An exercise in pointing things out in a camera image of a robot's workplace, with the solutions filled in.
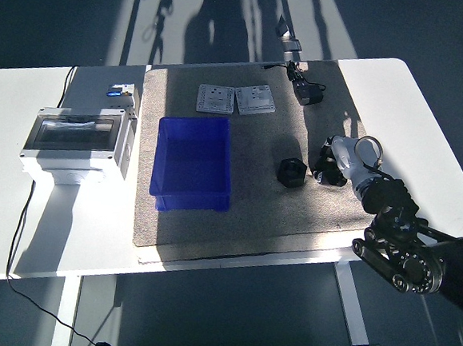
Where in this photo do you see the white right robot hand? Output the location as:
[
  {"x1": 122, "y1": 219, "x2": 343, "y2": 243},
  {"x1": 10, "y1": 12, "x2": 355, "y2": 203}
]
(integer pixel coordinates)
[{"x1": 313, "y1": 132, "x2": 381, "y2": 192}]

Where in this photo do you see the black hex nut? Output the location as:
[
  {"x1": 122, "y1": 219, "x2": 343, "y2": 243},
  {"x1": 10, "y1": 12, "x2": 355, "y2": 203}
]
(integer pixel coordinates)
[{"x1": 275, "y1": 156, "x2": 309, "y2": 189}]

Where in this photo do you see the blue plastic box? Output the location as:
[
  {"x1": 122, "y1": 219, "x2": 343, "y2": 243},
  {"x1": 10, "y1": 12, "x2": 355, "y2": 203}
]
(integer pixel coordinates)
[{"x1": 147, "y1": 111, "x2": 238, "y2": 217}]

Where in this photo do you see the black power adapter plug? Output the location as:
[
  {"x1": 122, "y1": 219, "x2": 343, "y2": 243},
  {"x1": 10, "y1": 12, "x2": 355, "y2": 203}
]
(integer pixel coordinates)
[{"x1": 293, "y1": 81, "x2": 327, "y2": 108}]

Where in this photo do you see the white socket plate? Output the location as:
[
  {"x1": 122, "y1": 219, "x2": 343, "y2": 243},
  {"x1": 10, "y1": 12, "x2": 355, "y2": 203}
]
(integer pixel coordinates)
[
  {"x1": 232, "y1": 82, "x2": 278, "y2": 119},
  {"x1": 194, "y1": 83, "x2": 237, "y2": 116}
]

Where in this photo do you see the grey-brown mat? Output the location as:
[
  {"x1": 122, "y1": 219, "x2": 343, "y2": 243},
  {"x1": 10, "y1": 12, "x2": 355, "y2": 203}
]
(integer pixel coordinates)
[{"x1": 130, "y1": 45, "x2": 392, "y2": 268}]

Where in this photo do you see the white table leg blue end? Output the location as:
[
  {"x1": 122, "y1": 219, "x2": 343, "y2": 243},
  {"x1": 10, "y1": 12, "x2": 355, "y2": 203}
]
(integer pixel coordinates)
[{"x1": 326, "y1": 260, "x2": 377, "y2": 346}]

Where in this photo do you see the grey breaker with blue label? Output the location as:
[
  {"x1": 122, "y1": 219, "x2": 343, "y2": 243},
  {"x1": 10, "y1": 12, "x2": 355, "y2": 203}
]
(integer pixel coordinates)
[{"x1": 105, "y1": 82, "x2": 141, "y2": 109}]

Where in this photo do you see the black adapter cord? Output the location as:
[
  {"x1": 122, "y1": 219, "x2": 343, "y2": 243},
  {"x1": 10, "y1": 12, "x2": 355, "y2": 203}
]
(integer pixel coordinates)
[{"x1": 260, "y1": 58, "x2": 329, "y2": 93}]

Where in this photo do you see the white enclosure with clear lid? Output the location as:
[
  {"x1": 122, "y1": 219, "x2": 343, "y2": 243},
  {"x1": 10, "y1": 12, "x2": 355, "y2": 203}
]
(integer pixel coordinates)
[{"x1": 17, "y1": 100, "x2": 140, "y2": 192}]

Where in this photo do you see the thin black cable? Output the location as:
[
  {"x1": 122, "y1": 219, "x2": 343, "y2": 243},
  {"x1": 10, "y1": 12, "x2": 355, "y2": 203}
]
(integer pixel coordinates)
[{"x1": 0, "y1": 62, "x2": 122, "y2": 346}]

